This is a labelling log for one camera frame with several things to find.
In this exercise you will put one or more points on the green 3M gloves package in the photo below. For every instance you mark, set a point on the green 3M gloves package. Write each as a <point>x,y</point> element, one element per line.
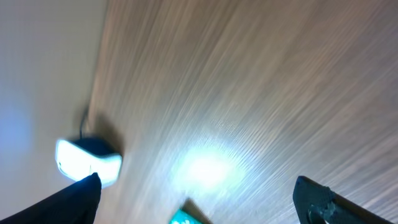
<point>181,217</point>

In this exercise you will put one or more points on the white barcode scanner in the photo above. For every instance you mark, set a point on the white barcode scanner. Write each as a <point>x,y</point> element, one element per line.
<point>79,158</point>

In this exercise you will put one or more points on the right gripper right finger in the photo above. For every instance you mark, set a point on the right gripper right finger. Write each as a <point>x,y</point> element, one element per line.
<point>318,204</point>

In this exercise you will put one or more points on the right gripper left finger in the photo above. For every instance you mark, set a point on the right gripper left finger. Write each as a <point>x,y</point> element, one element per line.
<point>75,204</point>

